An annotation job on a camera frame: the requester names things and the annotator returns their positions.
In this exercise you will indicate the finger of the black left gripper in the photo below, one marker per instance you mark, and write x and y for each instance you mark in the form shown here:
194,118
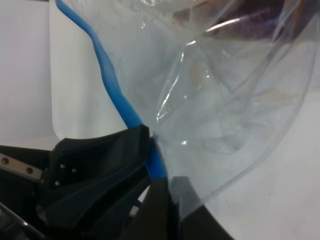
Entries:
82,173

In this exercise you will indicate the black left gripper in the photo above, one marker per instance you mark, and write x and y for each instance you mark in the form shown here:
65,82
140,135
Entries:
24,188

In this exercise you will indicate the purple eggplant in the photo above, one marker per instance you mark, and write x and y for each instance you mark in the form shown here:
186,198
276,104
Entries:
247,20

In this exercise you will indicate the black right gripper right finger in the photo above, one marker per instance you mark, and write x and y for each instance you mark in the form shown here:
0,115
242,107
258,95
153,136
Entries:
191,220

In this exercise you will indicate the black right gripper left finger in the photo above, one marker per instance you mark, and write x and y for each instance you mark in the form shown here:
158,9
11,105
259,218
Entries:
155,218

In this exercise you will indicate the clear zip bag blue seal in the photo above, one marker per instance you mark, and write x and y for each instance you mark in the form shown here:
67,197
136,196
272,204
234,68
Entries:
216,108

